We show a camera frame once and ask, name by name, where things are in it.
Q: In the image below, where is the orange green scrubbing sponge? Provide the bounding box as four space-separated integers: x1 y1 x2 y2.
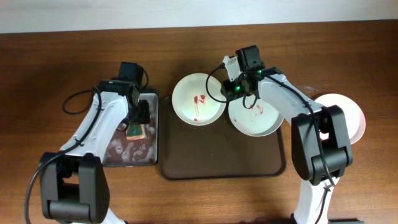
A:
126 124 146 141

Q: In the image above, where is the white plate with red stains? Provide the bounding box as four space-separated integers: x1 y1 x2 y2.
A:
172 73 226 126

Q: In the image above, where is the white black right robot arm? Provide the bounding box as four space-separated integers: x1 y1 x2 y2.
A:
220 67 353 223

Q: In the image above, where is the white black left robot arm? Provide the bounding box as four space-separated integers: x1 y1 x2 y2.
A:
35 80 140 223

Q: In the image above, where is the black soapy water tray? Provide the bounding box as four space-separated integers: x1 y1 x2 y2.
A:
103 89 159 167

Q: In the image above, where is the brown plastic serving tray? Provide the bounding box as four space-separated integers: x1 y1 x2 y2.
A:
158 96 286 180

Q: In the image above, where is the white plate with red smears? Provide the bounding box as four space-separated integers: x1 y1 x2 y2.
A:
228 95 284 137

